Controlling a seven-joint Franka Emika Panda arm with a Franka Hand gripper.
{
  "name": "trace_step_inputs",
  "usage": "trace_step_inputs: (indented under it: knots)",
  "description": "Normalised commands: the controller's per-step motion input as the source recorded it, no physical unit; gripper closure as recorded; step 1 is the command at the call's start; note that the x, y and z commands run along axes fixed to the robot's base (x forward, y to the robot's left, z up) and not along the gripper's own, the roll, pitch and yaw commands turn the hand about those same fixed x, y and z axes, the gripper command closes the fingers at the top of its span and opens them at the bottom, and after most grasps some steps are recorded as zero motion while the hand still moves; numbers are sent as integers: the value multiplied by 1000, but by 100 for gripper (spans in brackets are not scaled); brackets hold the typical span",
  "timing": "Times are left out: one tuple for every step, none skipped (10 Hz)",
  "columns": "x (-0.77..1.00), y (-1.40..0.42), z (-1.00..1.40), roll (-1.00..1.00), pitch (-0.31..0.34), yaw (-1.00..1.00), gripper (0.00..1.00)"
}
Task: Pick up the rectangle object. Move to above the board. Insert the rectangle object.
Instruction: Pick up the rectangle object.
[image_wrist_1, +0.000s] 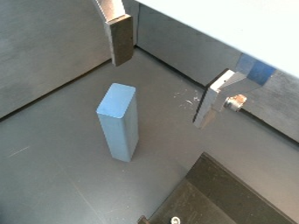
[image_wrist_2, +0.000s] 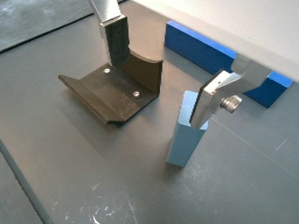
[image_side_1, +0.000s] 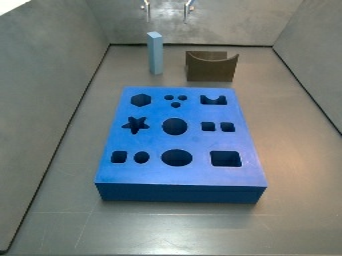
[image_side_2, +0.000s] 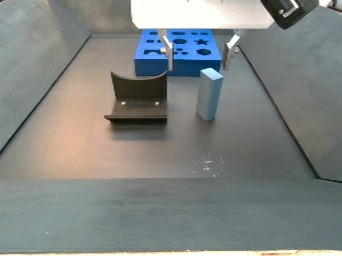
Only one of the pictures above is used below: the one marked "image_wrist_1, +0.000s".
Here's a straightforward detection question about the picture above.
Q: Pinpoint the dark grey arch block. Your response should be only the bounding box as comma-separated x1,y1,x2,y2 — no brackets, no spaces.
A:
137,152,299,224

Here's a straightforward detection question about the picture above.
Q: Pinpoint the light blue rectangular block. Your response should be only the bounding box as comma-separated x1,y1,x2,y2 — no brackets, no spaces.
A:
97,83,139,162

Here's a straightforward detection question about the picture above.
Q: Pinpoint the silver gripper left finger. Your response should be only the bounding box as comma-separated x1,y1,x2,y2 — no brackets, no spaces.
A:
93,0,134,67

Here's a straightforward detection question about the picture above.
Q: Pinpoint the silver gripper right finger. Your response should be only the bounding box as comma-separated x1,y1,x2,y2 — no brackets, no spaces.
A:
193,54,277,129

